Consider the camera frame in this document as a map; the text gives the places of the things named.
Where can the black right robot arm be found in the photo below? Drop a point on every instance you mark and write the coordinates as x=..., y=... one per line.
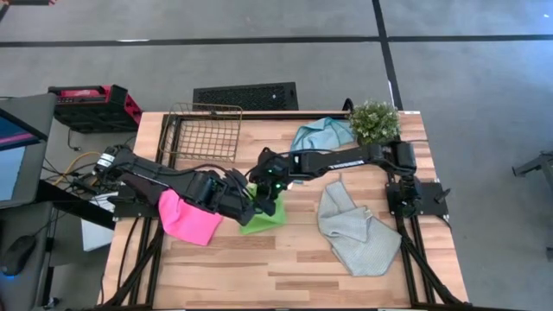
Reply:
x=341, y=162

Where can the dark grey desk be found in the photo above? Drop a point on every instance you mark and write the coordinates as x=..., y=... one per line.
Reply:
x=26, y=293

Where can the black perforated computer case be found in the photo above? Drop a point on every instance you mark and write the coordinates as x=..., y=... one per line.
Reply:
x=246, y=97

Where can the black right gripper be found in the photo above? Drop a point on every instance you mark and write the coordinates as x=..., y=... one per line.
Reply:
x=270, y=181

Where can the potted green plant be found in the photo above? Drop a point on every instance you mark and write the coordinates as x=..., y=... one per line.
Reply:
x=373, y=123

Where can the black power strip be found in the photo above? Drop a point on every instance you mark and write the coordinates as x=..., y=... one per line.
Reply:
x=84, y=185

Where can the black aluminium table frame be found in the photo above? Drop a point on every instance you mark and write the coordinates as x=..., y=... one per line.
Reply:
x=281, y=116

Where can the black clamp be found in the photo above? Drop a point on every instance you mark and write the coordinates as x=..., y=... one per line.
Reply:
x=347, y=105

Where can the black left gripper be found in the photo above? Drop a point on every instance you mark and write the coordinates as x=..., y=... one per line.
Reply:
x=235, y=209

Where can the white box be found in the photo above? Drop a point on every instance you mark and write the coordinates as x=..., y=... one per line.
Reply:
x=97, y=235

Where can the light blue microfiber towel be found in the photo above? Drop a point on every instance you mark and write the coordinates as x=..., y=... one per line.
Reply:
x=319, y=136

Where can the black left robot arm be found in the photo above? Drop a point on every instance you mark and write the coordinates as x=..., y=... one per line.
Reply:
x=147, y=173

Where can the red and black case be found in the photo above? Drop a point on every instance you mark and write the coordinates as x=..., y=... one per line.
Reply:
x=95, y=112

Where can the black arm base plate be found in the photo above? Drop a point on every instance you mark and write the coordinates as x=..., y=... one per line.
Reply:
x=129, y=208
x=434, y=192

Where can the grey chair base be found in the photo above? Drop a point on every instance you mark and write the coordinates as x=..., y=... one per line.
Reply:
x=531, y=166

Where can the pink microfiber towel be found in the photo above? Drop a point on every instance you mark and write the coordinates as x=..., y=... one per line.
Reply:
x=190, y=224

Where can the green microfiber towel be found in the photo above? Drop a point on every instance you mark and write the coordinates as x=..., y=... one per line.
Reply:
x=270, y=224

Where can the computer monitor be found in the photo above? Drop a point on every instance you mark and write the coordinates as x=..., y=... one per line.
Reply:
x=13, y=164

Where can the grey microfiber towel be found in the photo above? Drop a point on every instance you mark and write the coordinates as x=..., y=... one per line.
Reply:
x=358, y=242

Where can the black computer mouse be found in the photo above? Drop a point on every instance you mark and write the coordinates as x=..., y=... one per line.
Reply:
x=17, y=255

